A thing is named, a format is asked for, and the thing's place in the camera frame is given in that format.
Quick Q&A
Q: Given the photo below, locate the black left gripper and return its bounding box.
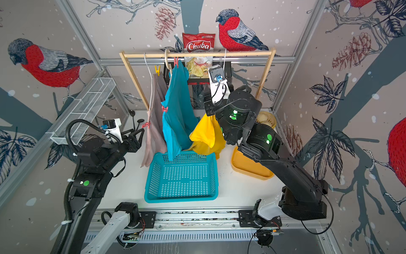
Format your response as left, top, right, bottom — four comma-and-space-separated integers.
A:
101, 127, 144, 173

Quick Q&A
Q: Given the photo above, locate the yellow t-shirt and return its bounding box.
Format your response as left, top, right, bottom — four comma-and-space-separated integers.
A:
188, 114, 226, 159

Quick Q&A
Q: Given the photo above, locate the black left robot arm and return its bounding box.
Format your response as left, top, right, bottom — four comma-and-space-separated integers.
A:
51, 119, 145, 254

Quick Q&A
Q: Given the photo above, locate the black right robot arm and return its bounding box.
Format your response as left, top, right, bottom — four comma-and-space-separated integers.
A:
204, 85, 332, 228

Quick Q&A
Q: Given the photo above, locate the red clothespin on pink shirt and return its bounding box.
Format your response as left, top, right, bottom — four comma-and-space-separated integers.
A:
142, 122, 151, 129

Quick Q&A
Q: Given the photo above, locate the pink-grey t-shirt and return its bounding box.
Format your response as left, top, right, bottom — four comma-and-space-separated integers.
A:
141, 74, 168, 167

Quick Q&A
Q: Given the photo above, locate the teal t-shirt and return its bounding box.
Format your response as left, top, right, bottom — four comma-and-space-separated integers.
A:
161, 60, 199, 161

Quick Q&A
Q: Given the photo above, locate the yellow clothespin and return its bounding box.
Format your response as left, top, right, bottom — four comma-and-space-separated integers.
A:
154, 65, 161, 76

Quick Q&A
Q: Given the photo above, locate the teal plastic laundry basket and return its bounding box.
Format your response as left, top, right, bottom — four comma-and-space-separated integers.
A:
144, 151, 218, 203

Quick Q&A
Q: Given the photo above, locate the red Chuba chips bag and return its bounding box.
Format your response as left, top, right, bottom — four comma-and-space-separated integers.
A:
182, 33, 215, 78

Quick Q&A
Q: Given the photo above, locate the yellow plastic tray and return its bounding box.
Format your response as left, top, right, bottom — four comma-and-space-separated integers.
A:
231, 147, 274, 181

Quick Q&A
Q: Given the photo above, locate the yellow bowl with buns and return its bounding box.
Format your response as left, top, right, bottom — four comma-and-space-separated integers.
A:
256, 111, 277, 129

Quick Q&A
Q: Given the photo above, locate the wooden clothes rack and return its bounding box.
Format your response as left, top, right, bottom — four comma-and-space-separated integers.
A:
119, 48, 277, 109

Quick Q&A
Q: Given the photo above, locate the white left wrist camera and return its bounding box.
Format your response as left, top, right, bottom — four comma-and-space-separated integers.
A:
100, 118, 123, 143

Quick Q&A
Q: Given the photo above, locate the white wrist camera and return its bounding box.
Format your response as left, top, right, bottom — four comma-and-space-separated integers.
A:
208, 65, 230, 105
100, 118, 123, 143

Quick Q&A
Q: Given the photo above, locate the white wire wall shelf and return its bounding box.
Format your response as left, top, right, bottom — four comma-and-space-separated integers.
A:
50, 77, 116, 145

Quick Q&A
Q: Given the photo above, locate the wooden ring hanger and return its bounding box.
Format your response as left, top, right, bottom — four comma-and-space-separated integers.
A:
164, 48, 172, 72

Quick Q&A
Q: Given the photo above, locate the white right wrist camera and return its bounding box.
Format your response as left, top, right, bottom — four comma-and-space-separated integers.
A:
208, 65, 230, 105

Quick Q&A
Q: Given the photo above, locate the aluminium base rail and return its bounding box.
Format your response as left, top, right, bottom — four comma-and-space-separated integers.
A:
64, 206, 331, 245

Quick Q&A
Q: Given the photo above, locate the black wall basket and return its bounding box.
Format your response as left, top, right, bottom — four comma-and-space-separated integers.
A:
163, 61, 233, 85

